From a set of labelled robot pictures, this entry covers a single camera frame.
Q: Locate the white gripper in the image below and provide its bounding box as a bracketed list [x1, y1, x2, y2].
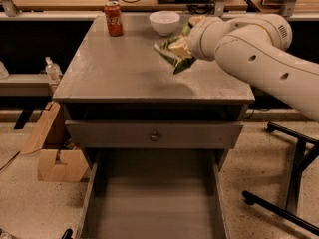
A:
[168, 15, 234, 61]

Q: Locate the green jalapeno chip bag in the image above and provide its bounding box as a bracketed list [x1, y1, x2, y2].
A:
[154, 23, 196, 74]

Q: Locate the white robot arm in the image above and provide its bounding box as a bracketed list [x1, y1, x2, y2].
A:
[185, 14, 319, 121]

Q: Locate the round metal drawer knob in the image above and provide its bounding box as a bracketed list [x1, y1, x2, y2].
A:
[150, 132, 159, 141]

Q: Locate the grey drawer cabinet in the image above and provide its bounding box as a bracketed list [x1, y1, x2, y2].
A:
[54, 13, 254, 236]

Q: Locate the closed top drawer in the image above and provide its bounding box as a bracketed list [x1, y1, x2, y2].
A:
[66, 120, 242, 149]

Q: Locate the open middle drawer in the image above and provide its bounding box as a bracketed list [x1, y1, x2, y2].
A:
[77, 149, 230, 239]

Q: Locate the white ceramic bowl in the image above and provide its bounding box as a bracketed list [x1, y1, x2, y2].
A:
[149, 11, 180, 36]

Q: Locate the red cola can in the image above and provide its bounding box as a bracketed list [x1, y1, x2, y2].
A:
[105, 1, 124, 36]

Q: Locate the clear sanitizer bottle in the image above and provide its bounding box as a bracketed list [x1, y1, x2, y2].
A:
[45, 57, 63, 82]

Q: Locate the black metal stand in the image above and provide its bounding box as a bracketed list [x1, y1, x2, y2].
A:
[242, 122, 319, 236]

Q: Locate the brown cardboard box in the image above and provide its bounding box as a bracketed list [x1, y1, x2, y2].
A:
[20, 102, 91, 182]

